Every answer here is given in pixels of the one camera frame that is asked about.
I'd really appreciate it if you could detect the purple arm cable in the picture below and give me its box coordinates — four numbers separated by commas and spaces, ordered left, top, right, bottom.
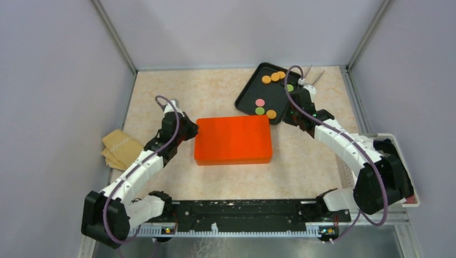
102, 95, 181, 258
283, 65, 389, 245

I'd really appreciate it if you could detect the white plastic basket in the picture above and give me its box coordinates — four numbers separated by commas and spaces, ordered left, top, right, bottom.
335, 133, 420, 215

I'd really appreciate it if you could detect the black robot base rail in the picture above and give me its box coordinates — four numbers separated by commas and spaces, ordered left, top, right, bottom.
149, 199, 351, 233

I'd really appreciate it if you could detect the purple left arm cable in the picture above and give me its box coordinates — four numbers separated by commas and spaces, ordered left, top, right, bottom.
102, 95, 181, 258

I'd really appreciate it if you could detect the pink sandwich cookie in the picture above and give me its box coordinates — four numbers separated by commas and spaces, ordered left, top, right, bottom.
255, 98, 265, 107

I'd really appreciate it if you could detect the black baking tray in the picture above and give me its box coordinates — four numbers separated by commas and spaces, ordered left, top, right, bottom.
234, 62, 289, 125

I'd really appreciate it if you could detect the yellow sandwich cookie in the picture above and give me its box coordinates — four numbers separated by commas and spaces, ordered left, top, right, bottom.
266, 110, 277, 120
270, 73, 281, 82
277, 71, 286, 79
261, 75, 272, 84

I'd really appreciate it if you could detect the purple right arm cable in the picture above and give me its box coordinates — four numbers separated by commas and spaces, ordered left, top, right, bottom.
283, 65, 389, 245

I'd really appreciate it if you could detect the orange tin lid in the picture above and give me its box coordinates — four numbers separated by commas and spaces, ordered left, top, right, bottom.
194, 115, 273, 166

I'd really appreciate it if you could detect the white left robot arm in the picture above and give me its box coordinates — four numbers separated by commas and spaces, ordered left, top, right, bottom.
81, 95, 198, 249

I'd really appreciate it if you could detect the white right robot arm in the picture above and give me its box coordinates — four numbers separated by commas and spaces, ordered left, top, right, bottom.
284, 85, 418, 221

